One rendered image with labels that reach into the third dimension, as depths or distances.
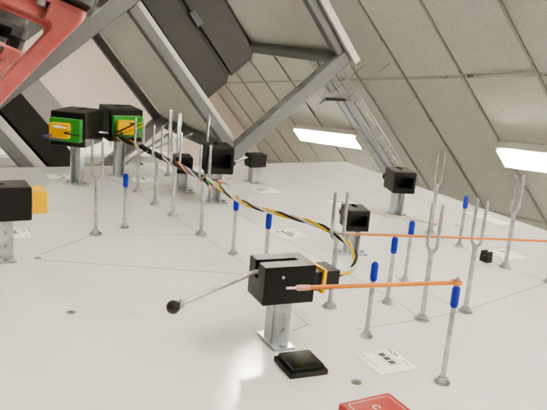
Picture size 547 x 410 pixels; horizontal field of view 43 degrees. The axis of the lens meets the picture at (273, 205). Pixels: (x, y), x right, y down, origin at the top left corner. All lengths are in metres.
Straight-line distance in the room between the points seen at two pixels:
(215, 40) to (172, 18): 0.12
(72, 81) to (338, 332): 7.63
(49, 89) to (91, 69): 0.53
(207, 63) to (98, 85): 6.60
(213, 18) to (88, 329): 1.15
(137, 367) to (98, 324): 0.11
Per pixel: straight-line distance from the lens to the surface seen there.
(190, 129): 2.01
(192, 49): 1.75
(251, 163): 1.47
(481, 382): 0.73
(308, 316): 0.81
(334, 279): 0.73
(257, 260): 0.70
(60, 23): 0.45
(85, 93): 8.32
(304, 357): 0.69
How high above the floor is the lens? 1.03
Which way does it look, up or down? 13 degrees up
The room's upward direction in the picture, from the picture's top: 48 degrees clockwise
